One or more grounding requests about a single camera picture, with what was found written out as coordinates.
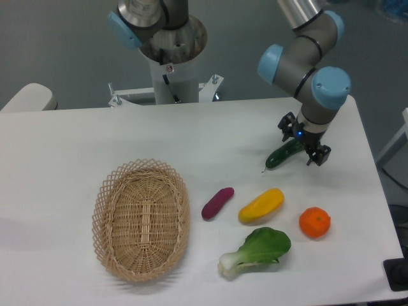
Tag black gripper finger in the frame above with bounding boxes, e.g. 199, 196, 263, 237
277, 112, 296, 142
306, 144, 332, 166

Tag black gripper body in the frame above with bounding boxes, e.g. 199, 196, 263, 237
292, 120, 326, 152

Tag green cucumber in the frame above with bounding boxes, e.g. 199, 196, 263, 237
263, 139, 304, 173

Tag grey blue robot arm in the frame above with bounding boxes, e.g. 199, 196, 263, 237
107, 1, 351, 169

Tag yellow mango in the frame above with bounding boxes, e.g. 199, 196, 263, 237
238, 188, 285, 223

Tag orange tangerine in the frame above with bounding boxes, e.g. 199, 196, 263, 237
298, 207, 331, 238

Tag white furniture at right edge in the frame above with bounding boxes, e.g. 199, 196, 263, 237
375, 108, 407, 191

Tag green bok choy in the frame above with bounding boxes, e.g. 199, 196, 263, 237
217, 227, 291, 277

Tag purple sweet potato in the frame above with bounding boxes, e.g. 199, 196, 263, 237
201, 187, 235, 221

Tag black device at table edge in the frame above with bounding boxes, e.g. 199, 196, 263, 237
383, 258, 407, 292

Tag blue object top right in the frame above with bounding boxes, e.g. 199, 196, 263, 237
375, 0, 407, 24

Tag woven wicker basket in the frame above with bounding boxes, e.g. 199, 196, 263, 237
92, 159, 190, 282

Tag white chair armrest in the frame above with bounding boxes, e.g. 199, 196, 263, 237
1, 83, 58, 113

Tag white pedestal base frame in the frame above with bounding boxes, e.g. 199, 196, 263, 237
108, 74, 224, 108

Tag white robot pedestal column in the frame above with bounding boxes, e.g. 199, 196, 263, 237
148, 60, 199, 105

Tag black cable on pedestal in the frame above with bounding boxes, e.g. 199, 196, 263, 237
157, 48, 182, 105

